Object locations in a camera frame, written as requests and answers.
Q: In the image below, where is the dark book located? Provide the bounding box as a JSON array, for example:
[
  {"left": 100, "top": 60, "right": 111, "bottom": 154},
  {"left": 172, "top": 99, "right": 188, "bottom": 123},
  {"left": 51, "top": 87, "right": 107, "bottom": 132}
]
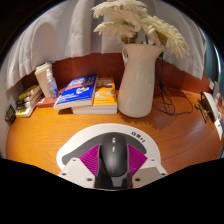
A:
[
  {"left": 16, "top": 91, "right": 43, "bottom": 106},
  {"left": 15, "top": 96, "right": 43, "bottom": 111}
]

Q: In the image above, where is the orange book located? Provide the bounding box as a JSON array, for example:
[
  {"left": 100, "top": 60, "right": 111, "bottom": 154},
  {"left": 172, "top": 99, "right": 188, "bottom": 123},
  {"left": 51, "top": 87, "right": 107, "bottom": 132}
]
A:
[{"left": 92, "top": 77, "right": 118, "bottom": 108}]

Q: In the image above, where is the thick white book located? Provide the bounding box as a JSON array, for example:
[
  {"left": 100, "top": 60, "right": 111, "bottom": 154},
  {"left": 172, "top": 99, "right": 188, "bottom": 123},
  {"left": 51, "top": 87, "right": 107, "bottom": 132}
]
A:
[{"left": 71, "top": 104, "right": 118, "bottom": 116}]

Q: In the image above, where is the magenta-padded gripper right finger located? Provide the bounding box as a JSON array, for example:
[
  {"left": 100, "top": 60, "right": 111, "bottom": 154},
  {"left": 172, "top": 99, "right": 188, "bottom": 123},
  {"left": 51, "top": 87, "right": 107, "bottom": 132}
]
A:
[{"left": 126, "top": 143, "right": 169, "bottom": 189}]

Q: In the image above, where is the white and grey mouse pad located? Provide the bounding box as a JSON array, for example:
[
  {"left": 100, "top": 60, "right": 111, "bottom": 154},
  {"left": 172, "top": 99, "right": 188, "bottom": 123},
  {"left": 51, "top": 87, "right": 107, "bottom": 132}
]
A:
[{"left": 55, "top": 123, "right": 162, "bottom": 171}]

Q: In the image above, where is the small clear plastic bottle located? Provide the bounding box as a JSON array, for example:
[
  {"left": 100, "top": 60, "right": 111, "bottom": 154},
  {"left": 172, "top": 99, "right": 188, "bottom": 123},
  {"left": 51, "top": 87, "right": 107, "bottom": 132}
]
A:
[{"left": 45, "top": 68, "right": 60, "bottom": 100}]

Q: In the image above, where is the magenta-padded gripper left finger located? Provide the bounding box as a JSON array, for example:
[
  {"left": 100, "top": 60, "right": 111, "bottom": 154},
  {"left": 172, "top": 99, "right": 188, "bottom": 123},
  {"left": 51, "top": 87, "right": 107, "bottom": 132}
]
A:
[{"left": 58, "top": 143, "right": 102, "bottom": 190}]

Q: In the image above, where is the black cable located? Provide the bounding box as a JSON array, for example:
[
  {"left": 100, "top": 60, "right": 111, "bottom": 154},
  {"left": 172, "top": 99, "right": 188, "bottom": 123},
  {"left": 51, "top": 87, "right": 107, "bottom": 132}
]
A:
[{"left": 152, "top": 51, "right": 201, "bottom": 117}]

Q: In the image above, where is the yellow and white book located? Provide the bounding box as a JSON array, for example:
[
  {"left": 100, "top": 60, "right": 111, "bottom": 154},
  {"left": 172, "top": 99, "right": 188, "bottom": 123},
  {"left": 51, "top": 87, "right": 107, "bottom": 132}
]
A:
[{"left": 14, "top": 99, "right": 44, "bottom": 118}]

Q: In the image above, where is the black computer mouse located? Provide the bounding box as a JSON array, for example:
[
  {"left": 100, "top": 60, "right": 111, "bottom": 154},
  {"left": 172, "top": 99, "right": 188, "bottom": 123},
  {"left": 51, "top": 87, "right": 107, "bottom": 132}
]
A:
[{"left": 96, "top": 132, "right": 130, "bottom": 181}]

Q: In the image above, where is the white pleated curtain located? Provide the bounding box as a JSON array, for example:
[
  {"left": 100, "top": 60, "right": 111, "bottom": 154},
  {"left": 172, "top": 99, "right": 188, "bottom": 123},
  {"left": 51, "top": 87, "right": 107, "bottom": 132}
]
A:
[{"left": 6, "top": 0, "right": 208, "bottom": 91}]

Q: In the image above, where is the red book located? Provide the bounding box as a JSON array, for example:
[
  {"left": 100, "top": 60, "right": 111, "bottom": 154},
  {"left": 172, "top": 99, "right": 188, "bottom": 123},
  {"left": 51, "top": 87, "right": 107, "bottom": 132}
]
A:
[{"left": 35, "top": 87, "right": 66, "bottom": 108}]

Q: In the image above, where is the white ceramic vase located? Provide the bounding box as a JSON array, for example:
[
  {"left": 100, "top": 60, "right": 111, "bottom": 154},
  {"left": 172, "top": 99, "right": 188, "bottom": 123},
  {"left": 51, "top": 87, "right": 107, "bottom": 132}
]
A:
[{"left": 116, "top": 43, "right": 167, "bottom": 119}]

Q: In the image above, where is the white flower bunch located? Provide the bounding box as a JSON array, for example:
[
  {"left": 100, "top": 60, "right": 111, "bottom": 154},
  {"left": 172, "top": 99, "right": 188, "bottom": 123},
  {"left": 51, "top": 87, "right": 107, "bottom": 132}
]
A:
[{"left": 91, "top": 0, "right": 190, "bottom": 59}]

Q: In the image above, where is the cream tumbler with lid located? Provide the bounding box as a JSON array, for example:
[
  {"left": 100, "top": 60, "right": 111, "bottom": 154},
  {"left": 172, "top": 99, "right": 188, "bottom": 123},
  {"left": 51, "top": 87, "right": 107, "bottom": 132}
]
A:
[{"left": 34, "top": 61, "right": 54, "bottom": 99}]

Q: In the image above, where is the white flat device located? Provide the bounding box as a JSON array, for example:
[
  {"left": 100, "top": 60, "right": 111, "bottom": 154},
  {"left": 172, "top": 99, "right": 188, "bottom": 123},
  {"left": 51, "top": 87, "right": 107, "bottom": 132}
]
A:
[{"left": 201, "top": 91, "right": 221, "bottom": 124}]

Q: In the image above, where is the blue book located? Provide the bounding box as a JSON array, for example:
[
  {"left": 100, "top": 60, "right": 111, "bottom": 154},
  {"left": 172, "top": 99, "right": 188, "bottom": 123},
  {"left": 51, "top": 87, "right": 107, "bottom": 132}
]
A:
[{"left": 53, "top": 73, "right": 99, "bottom": 111}]

